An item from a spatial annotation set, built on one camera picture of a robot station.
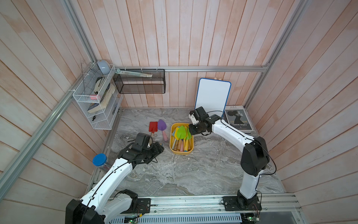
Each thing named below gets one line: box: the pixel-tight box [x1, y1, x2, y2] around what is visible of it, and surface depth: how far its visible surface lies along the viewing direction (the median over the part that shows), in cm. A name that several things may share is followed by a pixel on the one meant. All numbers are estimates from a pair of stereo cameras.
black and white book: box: [222, 105, 254, 134], surface depth 110 cm
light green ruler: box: [115, 68, 153, 78], surface depth 92 cm
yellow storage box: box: [169, 122, 194, 156], surface depth 94 cm
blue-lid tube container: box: [92, 153, 108, 167], surface depth 71 cm
